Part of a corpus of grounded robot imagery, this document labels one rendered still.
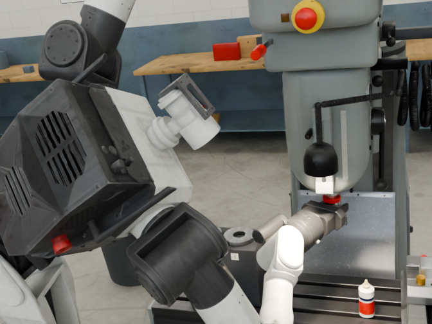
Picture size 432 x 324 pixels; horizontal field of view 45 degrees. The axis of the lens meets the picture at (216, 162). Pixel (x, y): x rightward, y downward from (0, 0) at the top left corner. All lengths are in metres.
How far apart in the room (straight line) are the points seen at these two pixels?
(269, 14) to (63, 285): 0.75
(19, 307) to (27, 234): 0.28
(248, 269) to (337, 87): 0.58
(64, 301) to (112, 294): 2.12
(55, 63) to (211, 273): 0.47
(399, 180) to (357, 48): 0.75
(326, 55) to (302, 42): 0.06
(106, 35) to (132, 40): 5.12
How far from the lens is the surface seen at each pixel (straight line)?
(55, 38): 1.03
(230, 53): 5.16
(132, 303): 3.29
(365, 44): 1.13
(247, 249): 1.45
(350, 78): 1.19
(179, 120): 0.95
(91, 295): 3.46
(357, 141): 1.24
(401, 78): 1.23
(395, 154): 1.74
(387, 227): 1.79
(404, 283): 1.61
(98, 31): 1.05
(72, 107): 0.85
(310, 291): 1.60
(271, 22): 1.05
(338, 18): 1.03
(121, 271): 3.38
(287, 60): 1.16
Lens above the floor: 1.90
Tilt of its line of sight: 22 degrees down
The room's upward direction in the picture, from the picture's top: 8 degrees counter-clockwise
